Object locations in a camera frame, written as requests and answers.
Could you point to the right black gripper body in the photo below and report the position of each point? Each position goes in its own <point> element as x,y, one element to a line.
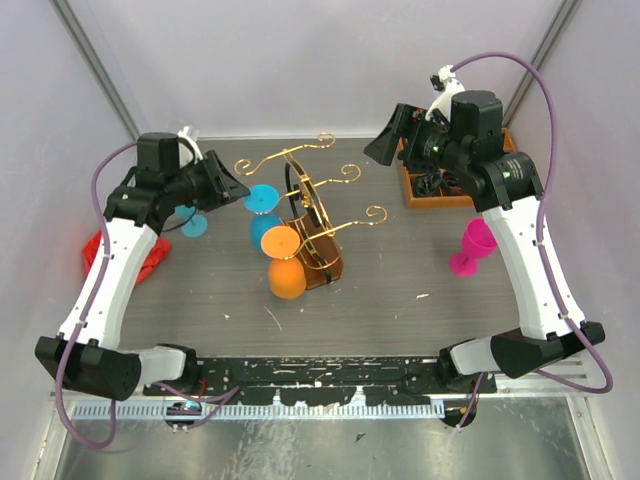
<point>429,145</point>

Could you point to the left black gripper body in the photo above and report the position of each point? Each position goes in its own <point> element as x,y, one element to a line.
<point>192,186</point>

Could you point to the light blue wine glass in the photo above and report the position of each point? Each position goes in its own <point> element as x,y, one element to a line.
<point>192,223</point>

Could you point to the wooden compartment tray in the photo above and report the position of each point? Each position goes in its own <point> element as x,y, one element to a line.
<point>437,190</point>

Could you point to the red cloth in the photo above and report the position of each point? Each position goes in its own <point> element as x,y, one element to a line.
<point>159,252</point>

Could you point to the pink wine glass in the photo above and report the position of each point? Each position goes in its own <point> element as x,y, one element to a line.
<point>477,243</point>

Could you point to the orange wine glass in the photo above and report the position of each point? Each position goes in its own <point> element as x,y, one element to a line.
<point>285,273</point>

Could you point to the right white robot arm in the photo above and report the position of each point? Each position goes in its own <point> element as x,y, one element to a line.
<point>466,139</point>

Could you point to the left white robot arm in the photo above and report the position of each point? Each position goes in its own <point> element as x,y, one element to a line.
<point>84,356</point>

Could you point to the gold wine glass rack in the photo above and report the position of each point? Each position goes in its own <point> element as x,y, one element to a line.
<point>302,209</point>

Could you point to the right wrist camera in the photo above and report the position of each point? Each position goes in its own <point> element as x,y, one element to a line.
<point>447,85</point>

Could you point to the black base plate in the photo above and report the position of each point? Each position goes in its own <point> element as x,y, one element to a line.
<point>322,381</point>

